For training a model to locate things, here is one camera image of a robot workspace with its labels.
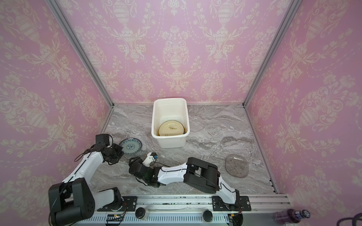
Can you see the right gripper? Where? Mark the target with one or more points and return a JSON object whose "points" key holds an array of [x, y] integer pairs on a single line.
{"points": [[134, 165]]}

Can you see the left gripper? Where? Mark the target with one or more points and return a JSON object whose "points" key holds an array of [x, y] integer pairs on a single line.
{"points": [[119, 148]]}

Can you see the teal patterned small plate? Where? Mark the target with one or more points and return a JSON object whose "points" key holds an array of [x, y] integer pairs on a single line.
{"points": [[131, 145]]}

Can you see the cream plate bamboo pattern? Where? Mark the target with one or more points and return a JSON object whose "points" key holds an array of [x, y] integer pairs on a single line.
{"points": [[171, 128]]}

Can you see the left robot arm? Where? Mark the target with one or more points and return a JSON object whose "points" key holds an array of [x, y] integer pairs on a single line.
{"points": [[71, 200]]}

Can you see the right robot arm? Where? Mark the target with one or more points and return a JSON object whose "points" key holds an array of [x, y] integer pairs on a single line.
{"points": [[196, 173]]}

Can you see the white plastic bin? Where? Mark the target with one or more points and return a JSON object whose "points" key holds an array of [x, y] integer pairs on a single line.
{"points": [[170, 109]]}

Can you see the left black knob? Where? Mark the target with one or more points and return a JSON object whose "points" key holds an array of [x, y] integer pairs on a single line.
{"points": [[140, 213]]}

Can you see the black knob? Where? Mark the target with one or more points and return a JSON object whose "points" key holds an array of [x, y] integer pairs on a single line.
{"points": [[207, 216], [140, 213]]}

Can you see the right black knob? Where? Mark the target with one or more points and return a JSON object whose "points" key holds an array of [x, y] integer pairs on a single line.
{"points": [[207, 216]]}

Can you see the clear glass plate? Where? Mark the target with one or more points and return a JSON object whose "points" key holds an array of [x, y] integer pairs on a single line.
{"points": [[237, 166]]}

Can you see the purple water bottle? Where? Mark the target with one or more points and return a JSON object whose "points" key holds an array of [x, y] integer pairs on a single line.
{"points": [[291, 216]]}

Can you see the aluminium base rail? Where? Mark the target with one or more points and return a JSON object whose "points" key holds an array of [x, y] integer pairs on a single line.
{"points": [[186, 210]]}

